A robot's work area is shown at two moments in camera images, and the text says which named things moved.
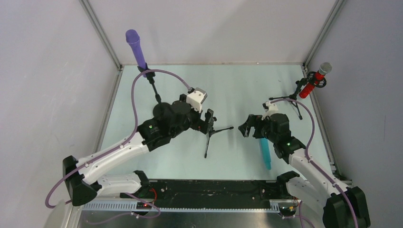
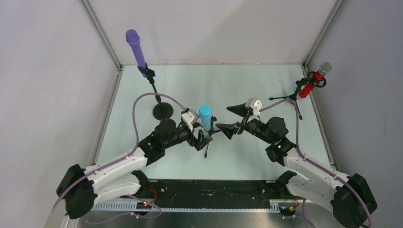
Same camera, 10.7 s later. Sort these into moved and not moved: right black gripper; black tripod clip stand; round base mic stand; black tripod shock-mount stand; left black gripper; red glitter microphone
Moved: left black gripper; right black gripper
Not moved: red glitter microphone; black tripod shock-mount stand; black tripod clip stand; round base mic stand
